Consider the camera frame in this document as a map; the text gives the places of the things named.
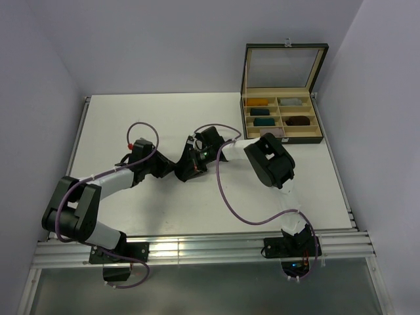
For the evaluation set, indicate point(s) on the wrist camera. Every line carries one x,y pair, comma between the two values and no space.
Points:
194,142
141,147

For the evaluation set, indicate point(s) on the aluminium frame rail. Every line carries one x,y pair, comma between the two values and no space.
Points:
203,259

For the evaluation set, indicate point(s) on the orange rolled sock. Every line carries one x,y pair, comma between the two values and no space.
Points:
256,102

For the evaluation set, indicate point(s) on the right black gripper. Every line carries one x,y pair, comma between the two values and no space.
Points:
197,167

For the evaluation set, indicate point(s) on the black sock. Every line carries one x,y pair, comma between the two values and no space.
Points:
184,168

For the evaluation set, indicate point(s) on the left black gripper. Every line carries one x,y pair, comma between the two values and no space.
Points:
165,166

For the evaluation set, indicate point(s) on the teal rolled sock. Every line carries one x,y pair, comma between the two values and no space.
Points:
261,122

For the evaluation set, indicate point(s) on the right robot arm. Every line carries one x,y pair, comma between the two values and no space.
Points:
271,162

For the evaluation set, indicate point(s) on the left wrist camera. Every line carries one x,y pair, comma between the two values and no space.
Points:
141,147

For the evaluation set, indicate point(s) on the black compartment storage box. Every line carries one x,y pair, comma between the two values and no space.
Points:
277,91

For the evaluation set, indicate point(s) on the brown striped sock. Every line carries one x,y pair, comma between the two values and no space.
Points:
298,120

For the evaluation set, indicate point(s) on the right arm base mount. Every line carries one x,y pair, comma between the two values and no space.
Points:
295,254

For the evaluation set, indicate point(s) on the pink-grey rolled sock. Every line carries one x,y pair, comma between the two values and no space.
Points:
277,132

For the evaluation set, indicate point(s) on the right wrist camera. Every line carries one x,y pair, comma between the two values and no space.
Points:
194,142

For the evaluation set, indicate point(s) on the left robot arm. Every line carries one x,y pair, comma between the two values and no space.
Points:
73,208

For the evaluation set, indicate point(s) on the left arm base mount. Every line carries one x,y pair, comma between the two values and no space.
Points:
118,264

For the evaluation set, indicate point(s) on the dark rolled sock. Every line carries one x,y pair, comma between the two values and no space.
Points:
259,112

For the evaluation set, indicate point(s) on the light grey rolled sock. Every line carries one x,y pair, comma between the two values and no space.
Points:
290,102

